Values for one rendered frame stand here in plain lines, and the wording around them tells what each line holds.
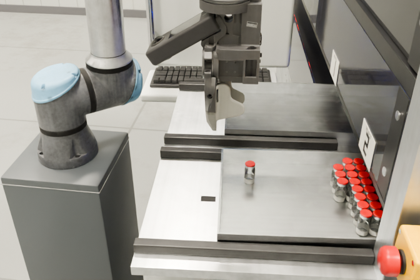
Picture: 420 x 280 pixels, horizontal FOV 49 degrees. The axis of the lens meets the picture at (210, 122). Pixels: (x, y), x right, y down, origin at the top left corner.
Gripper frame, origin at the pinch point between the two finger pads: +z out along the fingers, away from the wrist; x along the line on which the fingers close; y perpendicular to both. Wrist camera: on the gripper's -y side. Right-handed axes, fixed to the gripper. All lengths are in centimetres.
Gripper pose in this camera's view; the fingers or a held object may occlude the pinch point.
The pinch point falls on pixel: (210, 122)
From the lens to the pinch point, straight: 73.3
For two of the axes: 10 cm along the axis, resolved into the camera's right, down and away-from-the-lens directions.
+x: 0.6, -5.1, 8.6
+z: 0.0, 8.6, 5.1
